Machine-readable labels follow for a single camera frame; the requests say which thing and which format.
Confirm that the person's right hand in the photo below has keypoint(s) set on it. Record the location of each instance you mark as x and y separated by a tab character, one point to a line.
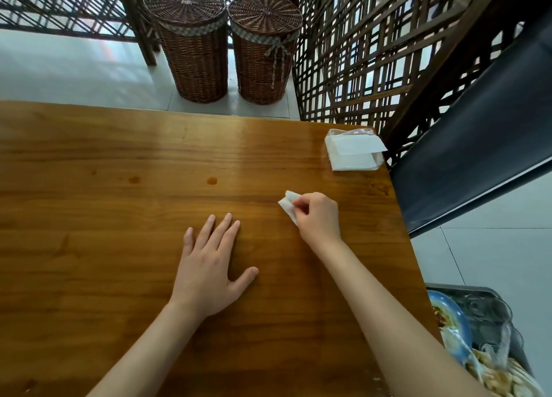
321	220

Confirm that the person's left hand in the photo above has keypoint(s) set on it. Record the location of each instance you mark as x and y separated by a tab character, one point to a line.
205	276

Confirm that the white napkin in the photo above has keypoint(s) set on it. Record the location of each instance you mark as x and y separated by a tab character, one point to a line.
288	205

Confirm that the white paper napkin pack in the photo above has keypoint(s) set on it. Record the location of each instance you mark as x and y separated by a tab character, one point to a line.
353	151

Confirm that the blue rimmed plate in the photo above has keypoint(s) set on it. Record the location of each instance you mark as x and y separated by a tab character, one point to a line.
457	310

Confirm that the metal tray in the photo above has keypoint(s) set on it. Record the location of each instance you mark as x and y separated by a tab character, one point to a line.
496	293

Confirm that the pile of used napkins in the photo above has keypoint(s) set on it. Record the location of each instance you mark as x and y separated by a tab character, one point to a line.
504	379

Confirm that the person's right forearm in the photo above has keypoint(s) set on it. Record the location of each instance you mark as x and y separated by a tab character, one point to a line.
396	332

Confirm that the person's left forearm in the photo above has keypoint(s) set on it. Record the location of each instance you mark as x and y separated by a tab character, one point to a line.
146	353

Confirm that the dark wooden table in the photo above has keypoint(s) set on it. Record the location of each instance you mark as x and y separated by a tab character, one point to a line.
108	215

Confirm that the dark wooden lattice screen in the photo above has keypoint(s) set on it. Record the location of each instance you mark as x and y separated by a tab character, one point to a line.
138	21
353	64

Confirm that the grey blue pillar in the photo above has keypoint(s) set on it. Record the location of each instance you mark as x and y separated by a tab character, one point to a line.
474	151

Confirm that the brown wicker lidded basket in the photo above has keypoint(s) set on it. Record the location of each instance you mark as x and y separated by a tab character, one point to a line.
194	51
263	56

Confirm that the dark wooden post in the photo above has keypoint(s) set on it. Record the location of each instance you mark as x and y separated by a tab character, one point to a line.
440	73

